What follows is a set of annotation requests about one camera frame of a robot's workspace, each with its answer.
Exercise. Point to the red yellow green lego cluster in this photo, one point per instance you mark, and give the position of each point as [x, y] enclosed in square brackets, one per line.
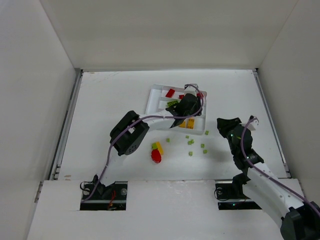
[156, 152]

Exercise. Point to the white divided sorting tray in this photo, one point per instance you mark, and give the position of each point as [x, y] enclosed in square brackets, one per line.
[157, 102]

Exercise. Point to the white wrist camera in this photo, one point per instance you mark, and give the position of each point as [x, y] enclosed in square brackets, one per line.
[254, 123]
[191, 89]

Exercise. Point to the long green lego brick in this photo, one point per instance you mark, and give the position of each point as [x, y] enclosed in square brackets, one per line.
[172, 103]

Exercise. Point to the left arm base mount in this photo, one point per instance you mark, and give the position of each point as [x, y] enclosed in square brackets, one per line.
[104, 198]

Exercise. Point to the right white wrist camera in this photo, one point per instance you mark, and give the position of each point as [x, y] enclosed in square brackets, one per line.
[254, 123]

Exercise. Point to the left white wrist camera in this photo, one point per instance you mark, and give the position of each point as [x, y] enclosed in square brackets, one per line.
[191, 89]

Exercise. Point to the small yellow lego brick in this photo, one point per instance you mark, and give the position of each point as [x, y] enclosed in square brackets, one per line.
[183, 124]

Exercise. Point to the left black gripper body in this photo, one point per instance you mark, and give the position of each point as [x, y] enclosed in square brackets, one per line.
[178, 110]

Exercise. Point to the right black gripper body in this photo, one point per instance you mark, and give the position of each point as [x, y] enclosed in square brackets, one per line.
[228, 124]

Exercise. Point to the yellow rounded lego brick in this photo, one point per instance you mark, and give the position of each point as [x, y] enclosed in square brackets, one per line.
[190, 123]

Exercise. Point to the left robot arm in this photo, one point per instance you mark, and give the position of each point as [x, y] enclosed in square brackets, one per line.
[130, 131]

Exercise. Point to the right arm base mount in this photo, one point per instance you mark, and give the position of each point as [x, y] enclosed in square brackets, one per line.
[230, 196]

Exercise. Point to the long red lego brick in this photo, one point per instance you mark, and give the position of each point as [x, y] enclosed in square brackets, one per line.
[200, 95]

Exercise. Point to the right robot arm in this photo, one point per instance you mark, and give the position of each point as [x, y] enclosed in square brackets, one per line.
[296, 217]

